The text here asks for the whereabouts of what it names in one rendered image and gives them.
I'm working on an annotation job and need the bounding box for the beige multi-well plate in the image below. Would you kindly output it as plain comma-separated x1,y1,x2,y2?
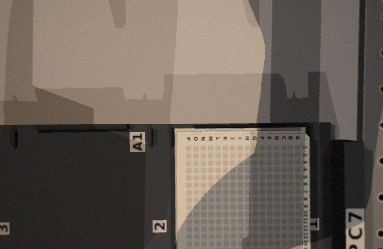
175,127,310,249

